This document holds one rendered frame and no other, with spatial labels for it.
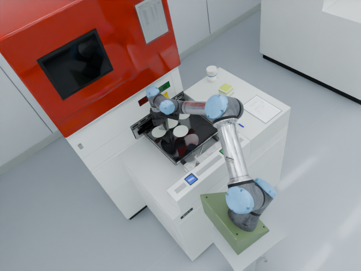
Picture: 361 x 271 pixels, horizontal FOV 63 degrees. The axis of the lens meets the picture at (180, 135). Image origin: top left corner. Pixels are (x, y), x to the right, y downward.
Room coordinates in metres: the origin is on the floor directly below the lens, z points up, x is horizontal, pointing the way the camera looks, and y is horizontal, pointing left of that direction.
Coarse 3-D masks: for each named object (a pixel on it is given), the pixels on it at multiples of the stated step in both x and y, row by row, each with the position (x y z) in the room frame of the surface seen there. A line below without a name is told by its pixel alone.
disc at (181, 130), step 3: (177, 126) 1.31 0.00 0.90; (180, 126) 1.30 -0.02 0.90; (183, 126) 1.30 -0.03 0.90; (174, 129) 1.30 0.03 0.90; (177, 129) 1.29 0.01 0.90; (180, 129) 1.28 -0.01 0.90; (183, 129) 1.28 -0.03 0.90; (186, 129) 1.27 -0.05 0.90; (174, 132) 1.27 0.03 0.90; (177, 132) 1.26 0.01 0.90; (180, 132) 1.25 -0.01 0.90; (183, 132) 1.25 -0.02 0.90; (186, 132) 1.24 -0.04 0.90; (177, 135) 1.24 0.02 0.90; (180, 135) 1.23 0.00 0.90; (183, 135) 1.22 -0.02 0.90
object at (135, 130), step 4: (180, 96) 1.54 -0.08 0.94; (180, 100) 1.52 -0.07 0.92; (184, 100) 1.54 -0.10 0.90; (148, 120) 1.40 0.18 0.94; (140, 124) 1.38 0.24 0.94; (144, 124) 1.38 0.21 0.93; (152, 124) 1.42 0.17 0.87; (136, 128) 1.36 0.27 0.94; (140, 128) 1.37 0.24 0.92; (148, 128) 1.40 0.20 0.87; (136, 132) 1.35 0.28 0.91; (140, 132) 1.38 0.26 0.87; (136, 136) 1.35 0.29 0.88; (140, 136) 1.36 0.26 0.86
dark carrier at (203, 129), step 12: (180, 120) 1.36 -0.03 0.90; (192, 120) 1.33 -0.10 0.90; (204, 120) 1.30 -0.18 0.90; (168, 132) 1.28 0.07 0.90; (192, 132) 1.23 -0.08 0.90; (204, 132) 1.20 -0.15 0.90; (168, 144) 1.19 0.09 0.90; (180, 144) 1.16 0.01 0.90; (192, 144) 1.13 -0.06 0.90; (180, 156) 1.07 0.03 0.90
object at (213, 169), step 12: (216, 156) 0.96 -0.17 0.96; (204, 168) 0.90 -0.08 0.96; (216, 168) 0.88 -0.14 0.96; (180, 180) 0.87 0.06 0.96; (204, 180) 0.83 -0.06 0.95; (216, 180) 0.87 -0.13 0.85; (168, 192) 0.81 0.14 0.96; (180, 192) 0.79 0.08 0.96; (192, 192) 0.79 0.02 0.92; (204, 192) 0.83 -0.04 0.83; (180, 204) 0.76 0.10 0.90
